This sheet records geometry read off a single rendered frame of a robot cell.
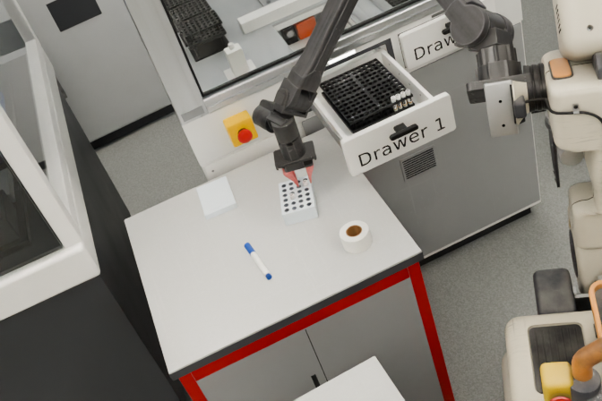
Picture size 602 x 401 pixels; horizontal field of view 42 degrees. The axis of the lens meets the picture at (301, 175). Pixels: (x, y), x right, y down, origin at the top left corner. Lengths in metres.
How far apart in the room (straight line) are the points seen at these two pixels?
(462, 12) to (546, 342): 0.63
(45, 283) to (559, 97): 1.26
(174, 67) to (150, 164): 1.75
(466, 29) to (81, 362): 1.40
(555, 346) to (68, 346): 1.29
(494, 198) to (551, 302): 1.09
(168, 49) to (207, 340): 0.72
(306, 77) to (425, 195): 0.87
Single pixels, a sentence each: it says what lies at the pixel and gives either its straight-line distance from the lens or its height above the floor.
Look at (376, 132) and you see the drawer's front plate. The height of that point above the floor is 0.92.
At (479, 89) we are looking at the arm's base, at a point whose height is 1.21.
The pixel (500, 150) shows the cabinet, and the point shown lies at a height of 0.37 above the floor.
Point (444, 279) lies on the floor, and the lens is 2.75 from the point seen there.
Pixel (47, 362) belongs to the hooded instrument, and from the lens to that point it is 2.29.
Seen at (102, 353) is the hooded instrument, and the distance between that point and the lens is 2.30.
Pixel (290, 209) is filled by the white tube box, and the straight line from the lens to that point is 1.95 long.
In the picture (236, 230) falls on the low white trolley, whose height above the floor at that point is 0.76.
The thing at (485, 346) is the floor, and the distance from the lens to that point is 2.57.
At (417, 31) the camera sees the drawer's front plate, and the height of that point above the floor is 0.92.
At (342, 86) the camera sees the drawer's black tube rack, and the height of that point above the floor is 0.90.
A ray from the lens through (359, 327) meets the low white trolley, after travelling 1.90.
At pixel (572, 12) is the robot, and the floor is 1.34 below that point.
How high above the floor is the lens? 2.06
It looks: 38 degrees down
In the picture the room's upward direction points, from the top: 20 degrees counter-clockwise
